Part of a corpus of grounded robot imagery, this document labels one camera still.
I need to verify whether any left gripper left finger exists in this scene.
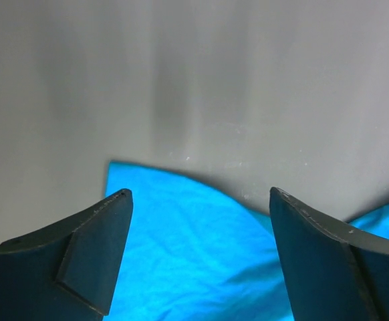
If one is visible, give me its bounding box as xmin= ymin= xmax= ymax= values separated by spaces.
xmin=0 ymin=189 xmax=133 ymax=320

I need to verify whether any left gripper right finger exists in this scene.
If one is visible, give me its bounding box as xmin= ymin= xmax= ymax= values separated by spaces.
xmin=269 ymin=187 xmax=389 ymax=320

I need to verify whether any blue t shirt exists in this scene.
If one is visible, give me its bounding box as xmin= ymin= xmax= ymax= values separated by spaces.
xmin=106 ymin=162 xmax=389 ymax=320

